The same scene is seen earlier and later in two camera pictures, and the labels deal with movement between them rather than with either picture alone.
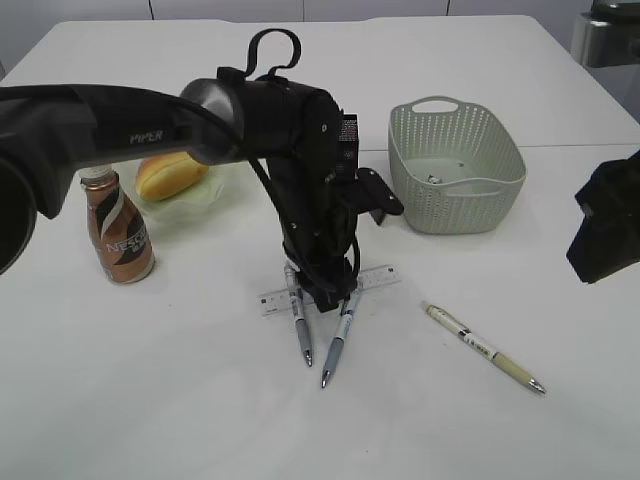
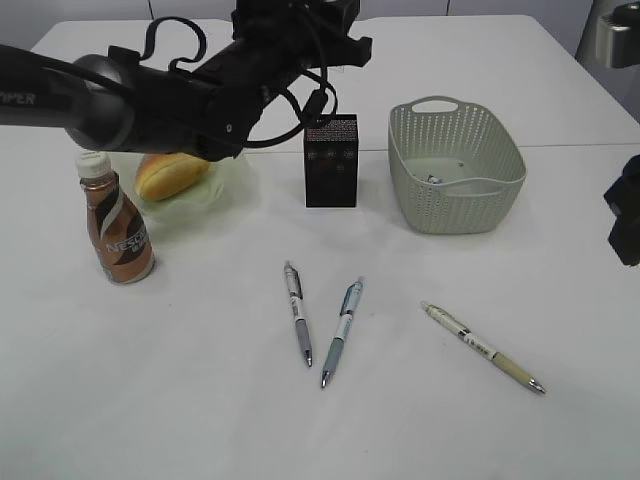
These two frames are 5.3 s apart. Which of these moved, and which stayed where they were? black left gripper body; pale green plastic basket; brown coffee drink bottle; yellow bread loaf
Moved: black left gripper body
Stayed: brown coffee drink bottle; pale green plastic basket; yellow bread loaf
